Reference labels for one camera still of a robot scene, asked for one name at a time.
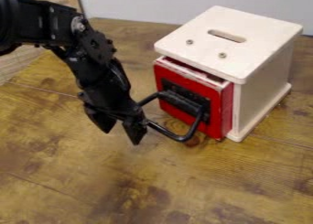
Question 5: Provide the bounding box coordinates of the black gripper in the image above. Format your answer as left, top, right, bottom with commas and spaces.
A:
51, 20, 148, 145

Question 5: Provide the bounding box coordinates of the black metal drawer handle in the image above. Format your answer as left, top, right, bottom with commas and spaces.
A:
137, 78, 213, 143

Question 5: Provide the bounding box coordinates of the red wooden drawer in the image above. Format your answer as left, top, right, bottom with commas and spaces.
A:
154, 57, 235, 140

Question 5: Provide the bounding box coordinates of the white wooden drawer cabinet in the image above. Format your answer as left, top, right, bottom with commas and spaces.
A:
154, 5, 304, 142

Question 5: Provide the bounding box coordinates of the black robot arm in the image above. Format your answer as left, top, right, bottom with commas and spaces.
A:
0, 0, 148, 144

